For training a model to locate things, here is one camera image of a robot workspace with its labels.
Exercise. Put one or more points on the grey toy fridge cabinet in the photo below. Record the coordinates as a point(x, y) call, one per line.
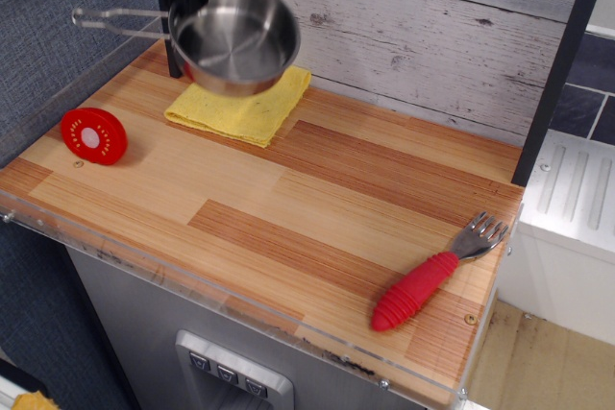
point(178, 354)

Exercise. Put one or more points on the stainless steel pot with handle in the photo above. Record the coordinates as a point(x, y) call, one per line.
point(238, 48)

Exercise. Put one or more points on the clear acrylic table edge guard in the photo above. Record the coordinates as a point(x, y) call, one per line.
point(426, 392)

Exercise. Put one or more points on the yellow folded cloth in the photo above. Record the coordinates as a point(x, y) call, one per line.
point(253, 119)

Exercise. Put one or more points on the white toy sink unit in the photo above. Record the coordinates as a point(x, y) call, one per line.
point(560, 261)

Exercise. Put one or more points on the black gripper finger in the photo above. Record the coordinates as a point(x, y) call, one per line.
point(181, 11)

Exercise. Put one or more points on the red toy tomato half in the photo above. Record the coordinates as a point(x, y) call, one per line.
point(95, 135)

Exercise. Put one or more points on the fork with red handle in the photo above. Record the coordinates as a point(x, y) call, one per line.
point(407, 296)

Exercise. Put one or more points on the yellow object at bottom left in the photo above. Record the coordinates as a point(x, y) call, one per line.
point(34, 401)

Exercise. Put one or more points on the black vertical post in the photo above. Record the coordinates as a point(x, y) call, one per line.
point(562, 63)

